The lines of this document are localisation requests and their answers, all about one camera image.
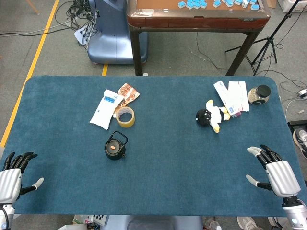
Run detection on blue felt table cover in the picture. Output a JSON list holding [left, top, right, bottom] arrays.
[[0, 75, 307, 218]]

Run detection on thin black floor cable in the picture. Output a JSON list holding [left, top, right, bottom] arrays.
[[196, 32, 228, 70]]

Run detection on long white box purple end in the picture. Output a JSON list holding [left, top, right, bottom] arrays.
[[213, 80, 242, 118]]

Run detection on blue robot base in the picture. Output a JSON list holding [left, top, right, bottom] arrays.
[[87, 0, 148, 65]]

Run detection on yellow tape roll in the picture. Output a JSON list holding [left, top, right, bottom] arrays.
[[115, 106, 136, 129]]

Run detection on clear plastic bottle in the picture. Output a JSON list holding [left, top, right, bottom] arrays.
[[203, 218, 223, 230]]

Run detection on black floor cable tangle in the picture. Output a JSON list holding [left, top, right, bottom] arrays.
[[55, 0, 96, 29]]

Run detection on grey white shoe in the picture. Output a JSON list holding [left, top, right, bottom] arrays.
[[267, 217, 280, 228], [236, 216, 264, 230]]

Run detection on white chair wooden legs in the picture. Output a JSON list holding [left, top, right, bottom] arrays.
[[25, 0, 40, 15]]

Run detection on white plastic pack blue label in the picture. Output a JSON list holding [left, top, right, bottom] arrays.
[[89, 89, 125, 130]]

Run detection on black tripod stand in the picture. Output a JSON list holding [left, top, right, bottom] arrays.
[[224, 0, 302, 76]]

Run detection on black teapot with orange knob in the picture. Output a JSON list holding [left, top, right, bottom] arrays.
[[104, 130, 129, 161]]

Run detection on grey sneaker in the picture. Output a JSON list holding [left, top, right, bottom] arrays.
[[293, 128, 307, 159]]

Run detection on orange snack packet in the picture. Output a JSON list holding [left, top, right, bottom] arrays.
[[117, 83, 141, 106]]

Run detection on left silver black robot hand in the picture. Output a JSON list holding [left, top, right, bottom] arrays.
[[0, 151, 45, 204]]

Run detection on white power strip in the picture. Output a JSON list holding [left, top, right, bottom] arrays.
[[73, 23, 96, 46]]

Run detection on black white plush toy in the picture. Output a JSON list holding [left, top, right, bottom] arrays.
[[195, 99, 232, 134]]

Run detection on glass jar black lid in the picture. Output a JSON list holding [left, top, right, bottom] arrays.
[[247, 84, 272, 106]]

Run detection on checkerboard calibration card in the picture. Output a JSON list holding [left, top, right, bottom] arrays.
[[92, 214, 108, 227]]

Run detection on white paper package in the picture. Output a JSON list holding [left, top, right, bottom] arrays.
[[227, 81, 250, 113]]

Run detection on grey robot torso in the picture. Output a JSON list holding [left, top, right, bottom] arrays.
[[100, 215, 203, 230]]

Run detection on brown mahjong table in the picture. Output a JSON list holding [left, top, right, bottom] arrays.
[[126, 0, 269, 76]]

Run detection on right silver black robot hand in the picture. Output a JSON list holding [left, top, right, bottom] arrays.
[[245, 144, 301, 198]]

